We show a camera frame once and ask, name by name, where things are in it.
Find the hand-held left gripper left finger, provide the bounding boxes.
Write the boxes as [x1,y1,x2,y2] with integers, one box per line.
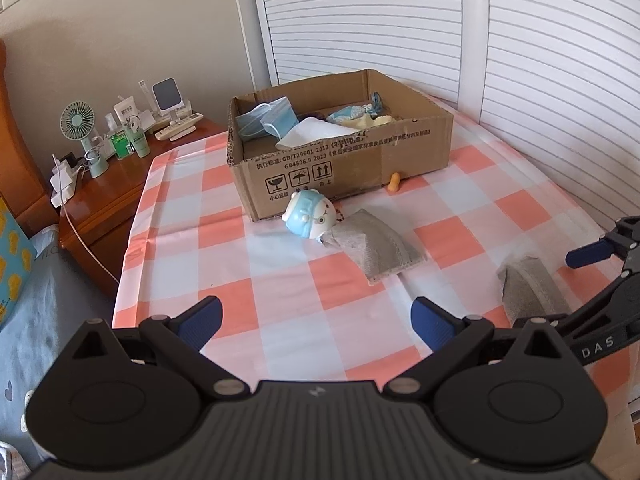
[72,296,248,402]

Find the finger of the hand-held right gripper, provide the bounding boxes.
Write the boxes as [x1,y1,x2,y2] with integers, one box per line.
[565,216,640,269]
[510,266,640,342]

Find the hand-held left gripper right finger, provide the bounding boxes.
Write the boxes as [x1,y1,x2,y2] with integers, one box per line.
[382,296,576,402]

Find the grey face mask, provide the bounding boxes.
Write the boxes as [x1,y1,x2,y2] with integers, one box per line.
[496,255,572,322]
[320,208,429,287]

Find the brown cardboard box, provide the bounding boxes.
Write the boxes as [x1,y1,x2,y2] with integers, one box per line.
[227,68,455,223]

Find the blue face mask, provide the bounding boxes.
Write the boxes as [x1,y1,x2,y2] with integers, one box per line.
[234,104,273,139]
[259,97,299,140]

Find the yellow cloth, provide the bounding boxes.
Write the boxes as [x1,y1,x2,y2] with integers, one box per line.
[345,112,397,132]

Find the white face mask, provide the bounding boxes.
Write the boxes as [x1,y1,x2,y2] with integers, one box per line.
[276,117,347,152]

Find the patterned sachet pouch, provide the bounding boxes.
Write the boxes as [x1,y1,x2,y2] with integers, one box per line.
[327,104,375,124]

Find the pink checked tablecloth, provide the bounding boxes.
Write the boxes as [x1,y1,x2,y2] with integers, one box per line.
[111,104,640,387]

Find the blue-grey bed blanket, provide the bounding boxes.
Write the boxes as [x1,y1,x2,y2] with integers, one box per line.
[0,224,122,463]

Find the wooden nightstand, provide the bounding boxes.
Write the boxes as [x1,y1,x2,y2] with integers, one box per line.
[58,118,229,297]

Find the toy figure with blue cap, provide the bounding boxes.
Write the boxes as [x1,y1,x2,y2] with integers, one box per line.
[282,188,342,242]

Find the white louvered closet door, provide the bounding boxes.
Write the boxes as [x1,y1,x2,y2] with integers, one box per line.
[248,0,489,112]
[457,0,640,242]

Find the white power strip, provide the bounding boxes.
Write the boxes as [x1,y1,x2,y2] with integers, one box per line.
[48,165,84,209]

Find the green bottle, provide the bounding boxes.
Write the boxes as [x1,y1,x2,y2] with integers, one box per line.
[110,128,132,161]

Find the white remote control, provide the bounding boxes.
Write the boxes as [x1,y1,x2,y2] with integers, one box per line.
[153,112,205,142]

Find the white charger plug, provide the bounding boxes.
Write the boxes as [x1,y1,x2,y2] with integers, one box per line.
[50,157,76,189]

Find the white pouch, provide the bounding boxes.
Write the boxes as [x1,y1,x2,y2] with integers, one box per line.
[113,94,141,121]

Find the white phone stand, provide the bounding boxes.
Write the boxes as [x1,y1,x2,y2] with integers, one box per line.
[151,77,194,126]

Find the green desk fan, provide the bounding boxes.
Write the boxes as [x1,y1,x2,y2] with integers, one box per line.
[59,100,109,179]

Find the wooden bed headboard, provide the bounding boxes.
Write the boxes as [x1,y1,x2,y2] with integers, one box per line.
[0,40,60,237]

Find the white cable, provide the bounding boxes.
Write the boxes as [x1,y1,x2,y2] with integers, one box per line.
[58,199,122,287]

